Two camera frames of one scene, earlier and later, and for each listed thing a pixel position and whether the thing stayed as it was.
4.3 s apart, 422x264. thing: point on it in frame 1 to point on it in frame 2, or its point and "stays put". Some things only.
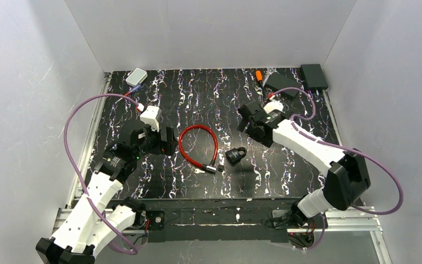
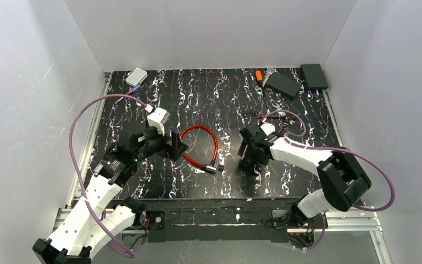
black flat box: (277, 81) stays put
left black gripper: (167, 141) stays put
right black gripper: (248, 119) to (250, 146)
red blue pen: (134, 89) stays put
